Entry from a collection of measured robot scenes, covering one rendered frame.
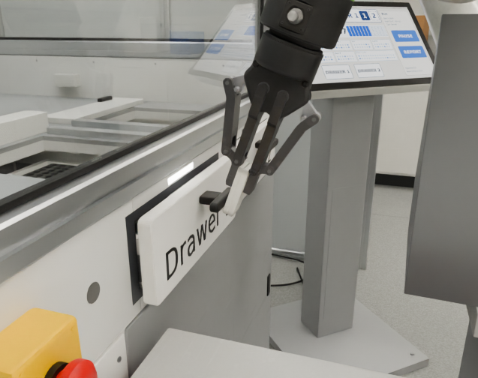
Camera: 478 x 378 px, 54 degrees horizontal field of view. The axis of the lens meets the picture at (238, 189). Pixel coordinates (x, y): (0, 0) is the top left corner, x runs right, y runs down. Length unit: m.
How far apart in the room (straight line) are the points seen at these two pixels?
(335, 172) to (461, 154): 0.92
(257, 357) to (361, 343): 1.27
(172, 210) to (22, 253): 0.21
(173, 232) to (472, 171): 0.38
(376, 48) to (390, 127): 1.98
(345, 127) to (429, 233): 0.88
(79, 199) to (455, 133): 0.45
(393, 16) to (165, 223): 1.25
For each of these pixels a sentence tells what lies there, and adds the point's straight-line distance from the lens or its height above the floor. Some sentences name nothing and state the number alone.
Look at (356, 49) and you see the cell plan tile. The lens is 1.47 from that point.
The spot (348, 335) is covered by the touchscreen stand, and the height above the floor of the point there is 0.04.
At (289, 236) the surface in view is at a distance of 2.39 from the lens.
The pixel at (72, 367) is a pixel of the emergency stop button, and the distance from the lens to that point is 0.38.
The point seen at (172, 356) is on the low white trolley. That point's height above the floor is 0.76.
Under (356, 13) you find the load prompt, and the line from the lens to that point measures 1.57.
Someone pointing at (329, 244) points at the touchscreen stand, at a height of 0.42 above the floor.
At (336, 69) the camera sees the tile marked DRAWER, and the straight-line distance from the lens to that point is 1.38.
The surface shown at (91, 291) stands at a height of 0.88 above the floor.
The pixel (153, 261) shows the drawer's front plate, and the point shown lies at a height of 0.88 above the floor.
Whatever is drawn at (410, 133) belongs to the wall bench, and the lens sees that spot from 3.47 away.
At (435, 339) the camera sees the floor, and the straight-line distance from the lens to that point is 2.01.
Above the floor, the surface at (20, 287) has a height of 0.93.
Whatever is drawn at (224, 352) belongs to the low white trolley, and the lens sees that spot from 0.59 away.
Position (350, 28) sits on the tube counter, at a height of 1.12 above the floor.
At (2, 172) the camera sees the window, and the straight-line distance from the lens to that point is 0.41.
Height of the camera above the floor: 1.13
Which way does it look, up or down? 19 degrees down
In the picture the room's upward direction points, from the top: straight up
